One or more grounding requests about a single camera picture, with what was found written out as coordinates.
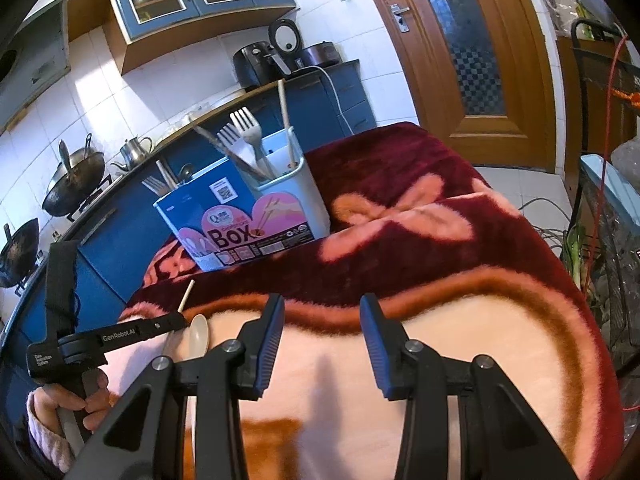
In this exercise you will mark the wooden side cabinet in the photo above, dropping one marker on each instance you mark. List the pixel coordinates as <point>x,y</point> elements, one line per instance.
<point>590,100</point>

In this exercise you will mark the black plastic spoon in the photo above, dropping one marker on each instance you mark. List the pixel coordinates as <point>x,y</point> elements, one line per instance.
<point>186,171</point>

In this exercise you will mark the maroon pink floral blanket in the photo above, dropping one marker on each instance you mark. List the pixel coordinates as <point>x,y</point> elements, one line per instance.
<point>400,240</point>

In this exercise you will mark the large black wok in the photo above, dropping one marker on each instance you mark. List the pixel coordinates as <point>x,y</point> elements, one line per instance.
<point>70,185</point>

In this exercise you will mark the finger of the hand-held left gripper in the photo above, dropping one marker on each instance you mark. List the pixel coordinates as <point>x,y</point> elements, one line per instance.
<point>145,329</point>

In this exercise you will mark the white chopstick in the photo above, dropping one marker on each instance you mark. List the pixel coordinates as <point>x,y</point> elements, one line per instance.
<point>165,174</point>

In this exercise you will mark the green vegetables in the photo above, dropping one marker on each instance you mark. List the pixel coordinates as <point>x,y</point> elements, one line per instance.
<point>577,260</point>

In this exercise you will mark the small steel fork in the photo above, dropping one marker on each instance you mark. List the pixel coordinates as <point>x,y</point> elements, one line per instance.
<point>229,136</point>

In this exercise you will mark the light blue plastic box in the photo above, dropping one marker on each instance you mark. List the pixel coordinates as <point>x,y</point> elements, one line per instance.
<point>600,175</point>

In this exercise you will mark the dark pressure cooker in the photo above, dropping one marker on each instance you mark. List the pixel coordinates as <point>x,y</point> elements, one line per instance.
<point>320,55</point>

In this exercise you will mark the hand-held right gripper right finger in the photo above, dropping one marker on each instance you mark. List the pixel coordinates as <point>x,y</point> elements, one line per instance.
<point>372,340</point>

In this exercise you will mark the gas stove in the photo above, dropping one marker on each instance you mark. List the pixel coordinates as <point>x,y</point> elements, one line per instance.
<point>92,200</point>

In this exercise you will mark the small black wok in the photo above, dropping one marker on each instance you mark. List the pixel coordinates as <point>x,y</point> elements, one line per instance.
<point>20,255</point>

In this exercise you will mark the white fork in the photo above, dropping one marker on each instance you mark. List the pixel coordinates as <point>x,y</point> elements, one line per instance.
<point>246,125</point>

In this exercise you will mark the person's left hand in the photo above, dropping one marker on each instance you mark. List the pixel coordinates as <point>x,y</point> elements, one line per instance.
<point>92,410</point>

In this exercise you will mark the steel kettle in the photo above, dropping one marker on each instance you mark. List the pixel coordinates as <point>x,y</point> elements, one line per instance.
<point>132,152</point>

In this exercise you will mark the blue chopstick box holder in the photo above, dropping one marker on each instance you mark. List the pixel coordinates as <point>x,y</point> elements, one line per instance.
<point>300,210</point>

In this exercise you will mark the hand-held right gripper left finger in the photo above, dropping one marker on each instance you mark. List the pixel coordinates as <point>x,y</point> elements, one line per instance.
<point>270,345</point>

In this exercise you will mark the large steel fork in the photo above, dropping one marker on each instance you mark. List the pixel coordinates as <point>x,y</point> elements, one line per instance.
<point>150,185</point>

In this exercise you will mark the wooden door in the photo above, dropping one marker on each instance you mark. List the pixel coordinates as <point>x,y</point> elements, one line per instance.
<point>450,60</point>

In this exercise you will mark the wooden chopstick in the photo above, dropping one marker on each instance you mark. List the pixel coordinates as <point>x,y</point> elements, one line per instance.
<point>283,110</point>
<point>187,295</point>

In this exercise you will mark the grey range hood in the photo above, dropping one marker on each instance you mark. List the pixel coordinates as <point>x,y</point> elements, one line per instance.
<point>35,60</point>

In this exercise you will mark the black air fryer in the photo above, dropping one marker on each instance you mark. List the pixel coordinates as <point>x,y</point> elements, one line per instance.
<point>252,65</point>

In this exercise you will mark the white plastic spoon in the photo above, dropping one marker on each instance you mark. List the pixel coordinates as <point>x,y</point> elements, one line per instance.
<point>197,335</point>

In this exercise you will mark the clear plastic bags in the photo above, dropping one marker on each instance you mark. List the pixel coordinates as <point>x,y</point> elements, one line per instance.
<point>560,0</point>

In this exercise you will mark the blue kitchen base cabinet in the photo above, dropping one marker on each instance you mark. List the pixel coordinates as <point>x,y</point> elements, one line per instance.
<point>120,260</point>

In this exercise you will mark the blue wall cabinet glass doors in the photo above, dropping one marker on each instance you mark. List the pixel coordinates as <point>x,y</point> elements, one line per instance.
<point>200,5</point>

